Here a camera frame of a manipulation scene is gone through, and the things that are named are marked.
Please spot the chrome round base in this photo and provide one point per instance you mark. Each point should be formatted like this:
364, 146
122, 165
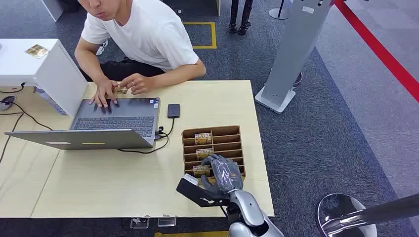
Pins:
334, 206

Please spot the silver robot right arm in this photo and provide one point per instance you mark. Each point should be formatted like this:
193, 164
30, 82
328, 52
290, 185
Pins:
245, 206

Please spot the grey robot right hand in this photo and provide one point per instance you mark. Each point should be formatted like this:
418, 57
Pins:
226, 175

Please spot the clear table bracket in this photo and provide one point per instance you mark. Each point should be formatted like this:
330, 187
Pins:
139, 223
167, 221

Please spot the gold hotel card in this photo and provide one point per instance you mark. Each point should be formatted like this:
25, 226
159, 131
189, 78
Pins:
201, 170
120, 91
203, 138
37, 51
204, 153

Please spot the red barrier belt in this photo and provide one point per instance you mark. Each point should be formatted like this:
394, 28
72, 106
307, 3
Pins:
376, 49

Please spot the brown slotted card holder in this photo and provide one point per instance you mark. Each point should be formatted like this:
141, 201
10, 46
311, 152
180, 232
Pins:
226, 130

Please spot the person's right hand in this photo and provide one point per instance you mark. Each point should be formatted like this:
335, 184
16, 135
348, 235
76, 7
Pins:
104, 91

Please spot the white box cabinet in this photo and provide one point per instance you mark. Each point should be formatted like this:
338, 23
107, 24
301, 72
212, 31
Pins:
59, 75

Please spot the person's right forearm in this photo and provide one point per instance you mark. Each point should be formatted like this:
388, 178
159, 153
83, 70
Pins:
88, 65

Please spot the grey round stand base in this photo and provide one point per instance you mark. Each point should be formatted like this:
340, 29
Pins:
278, 13

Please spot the dark metal pole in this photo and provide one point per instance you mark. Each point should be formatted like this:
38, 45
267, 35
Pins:
392, 209

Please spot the black round base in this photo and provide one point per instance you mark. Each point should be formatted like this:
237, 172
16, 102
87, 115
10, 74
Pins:
298, 79

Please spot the grey kiosk stand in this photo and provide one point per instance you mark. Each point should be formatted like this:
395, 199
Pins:
294, 49

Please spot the black USB plug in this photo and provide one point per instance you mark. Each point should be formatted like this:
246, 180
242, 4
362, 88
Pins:
160, 133

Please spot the black external drive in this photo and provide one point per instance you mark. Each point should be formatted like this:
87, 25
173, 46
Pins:
173, 110

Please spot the person's left hand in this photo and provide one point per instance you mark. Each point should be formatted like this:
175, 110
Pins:
140, 83

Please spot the white furniture panel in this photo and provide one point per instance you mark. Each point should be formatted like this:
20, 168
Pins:
52, 8

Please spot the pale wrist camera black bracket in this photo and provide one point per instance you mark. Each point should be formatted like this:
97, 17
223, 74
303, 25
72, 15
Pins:
193, 193

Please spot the person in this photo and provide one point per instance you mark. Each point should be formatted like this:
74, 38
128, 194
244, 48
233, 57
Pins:
147, 32

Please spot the person's left forearm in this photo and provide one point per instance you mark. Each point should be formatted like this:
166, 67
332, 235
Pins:
176, 77

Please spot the grey laptop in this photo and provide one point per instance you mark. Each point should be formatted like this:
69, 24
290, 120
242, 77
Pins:
114, 113

